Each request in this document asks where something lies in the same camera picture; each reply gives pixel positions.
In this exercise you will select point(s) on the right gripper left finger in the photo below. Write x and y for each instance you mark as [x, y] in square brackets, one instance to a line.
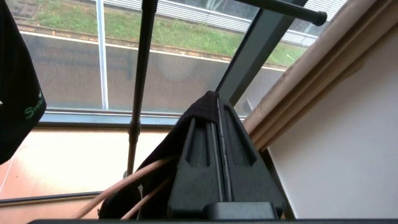
[192, 186]

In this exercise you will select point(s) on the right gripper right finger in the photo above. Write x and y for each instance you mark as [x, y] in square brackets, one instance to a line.
[255, 186]

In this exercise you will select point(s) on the heap of clothes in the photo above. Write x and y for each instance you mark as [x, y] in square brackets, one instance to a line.
[161, 149]

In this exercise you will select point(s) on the pink clothes hanger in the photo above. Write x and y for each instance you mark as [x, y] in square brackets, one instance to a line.
[124, 183]

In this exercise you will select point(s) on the black garment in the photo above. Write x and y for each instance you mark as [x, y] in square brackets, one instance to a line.
[15, 93]

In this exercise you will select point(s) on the black clothes rack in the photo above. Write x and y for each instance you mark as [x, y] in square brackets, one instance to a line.
[141, 77]

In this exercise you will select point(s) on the beige curtain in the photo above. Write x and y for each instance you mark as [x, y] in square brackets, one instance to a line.
[311, 77]

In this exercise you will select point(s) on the window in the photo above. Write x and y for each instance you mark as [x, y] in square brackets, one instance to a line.
[258, 46]

